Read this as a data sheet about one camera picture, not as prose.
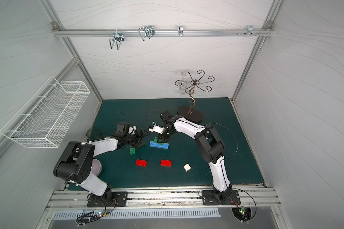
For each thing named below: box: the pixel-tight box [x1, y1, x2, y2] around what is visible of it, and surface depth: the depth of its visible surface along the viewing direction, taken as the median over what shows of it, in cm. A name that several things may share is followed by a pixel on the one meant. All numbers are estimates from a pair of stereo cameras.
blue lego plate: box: [149, 141, 170, 150], surface depth 95 cm
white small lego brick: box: [183, 163, 192, 173], surface depth 85 cm
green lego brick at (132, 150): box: [129, 147, 136, 156], surface depth 92 cm
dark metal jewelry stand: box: [174, 70, 215, 123], surface depth 92 cm
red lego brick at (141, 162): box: [135, 158, 148, 168], surface depth 86 cm
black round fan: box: [230, 206, 253, 225], surface depth 73 cm
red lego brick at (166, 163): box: [160, 159, 172, 167], surface depth 86 cm
